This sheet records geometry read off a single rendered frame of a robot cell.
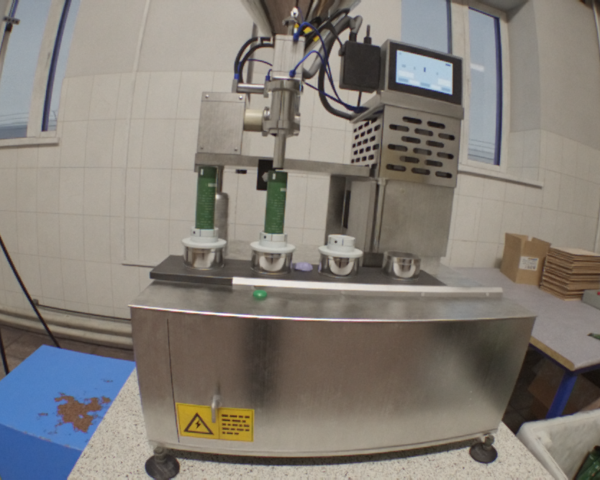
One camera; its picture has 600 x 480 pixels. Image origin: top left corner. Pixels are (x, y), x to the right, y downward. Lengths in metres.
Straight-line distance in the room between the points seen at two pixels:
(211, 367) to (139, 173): 1.81
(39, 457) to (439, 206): 1.08
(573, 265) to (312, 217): 1.50
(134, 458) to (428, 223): 0.66
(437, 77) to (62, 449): 1.11
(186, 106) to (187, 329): 1.80
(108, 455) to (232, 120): 0.61
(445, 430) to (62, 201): 2.34
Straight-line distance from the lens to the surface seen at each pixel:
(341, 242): 0.54
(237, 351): 0.43
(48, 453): 0.94
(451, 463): 0.65
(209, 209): 0.53
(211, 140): 0.64
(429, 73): 0.69
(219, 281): 0.51
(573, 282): 2.00
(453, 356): 0.51
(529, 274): 2.15
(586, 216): 3.36
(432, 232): 0.67
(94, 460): 0.61
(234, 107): 0.64
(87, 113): 2.38
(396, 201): 0.64
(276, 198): 0.52
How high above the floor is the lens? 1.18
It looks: 10 degrees down
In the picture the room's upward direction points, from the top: 5 degrees clockwise
